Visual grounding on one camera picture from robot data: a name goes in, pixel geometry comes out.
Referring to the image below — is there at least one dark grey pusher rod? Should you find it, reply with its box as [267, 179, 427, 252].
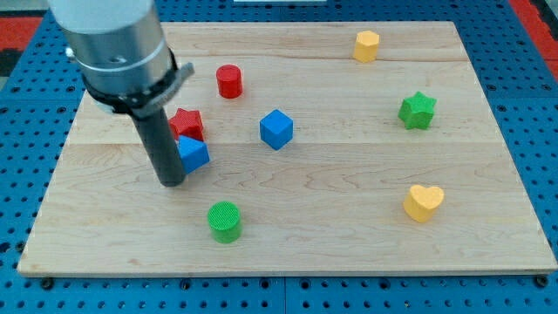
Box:
[132, 109, 186, 187]

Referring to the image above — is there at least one black clamp ring mount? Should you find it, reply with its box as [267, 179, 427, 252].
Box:
[82, 51, 194, 119]

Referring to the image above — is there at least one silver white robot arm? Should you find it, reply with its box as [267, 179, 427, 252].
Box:
[48, 0, 194, 187]

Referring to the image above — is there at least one blue triangle block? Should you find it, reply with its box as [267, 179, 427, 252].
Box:
[178, 135, 210, 174]

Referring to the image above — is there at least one red star block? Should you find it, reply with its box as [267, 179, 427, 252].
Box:
[168, 108, 204, 141]

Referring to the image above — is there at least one red cylinder block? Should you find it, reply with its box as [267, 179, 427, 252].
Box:
[215, 65, 242, 99]

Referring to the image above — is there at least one green cylinder block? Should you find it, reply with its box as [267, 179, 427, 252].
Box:
[208, 201, 242, 243]

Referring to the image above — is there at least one blue cube block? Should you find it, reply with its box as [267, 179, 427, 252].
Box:
[260, 109, 294, 150]

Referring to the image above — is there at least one light wooden board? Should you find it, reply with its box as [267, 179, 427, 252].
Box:
[17, 22, 557, 278]

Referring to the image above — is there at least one yellow hexagon block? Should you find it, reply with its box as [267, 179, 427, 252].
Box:
[353, 31, 380, 63]

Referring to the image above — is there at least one green star block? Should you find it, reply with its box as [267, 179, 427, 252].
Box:
[398, 92, 438, 130]

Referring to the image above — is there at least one yellow heart block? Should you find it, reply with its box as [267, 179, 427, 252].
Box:
[403, 185, 445, 223]

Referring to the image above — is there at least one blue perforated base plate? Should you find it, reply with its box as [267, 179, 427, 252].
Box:
[1, 0, 557, 313]

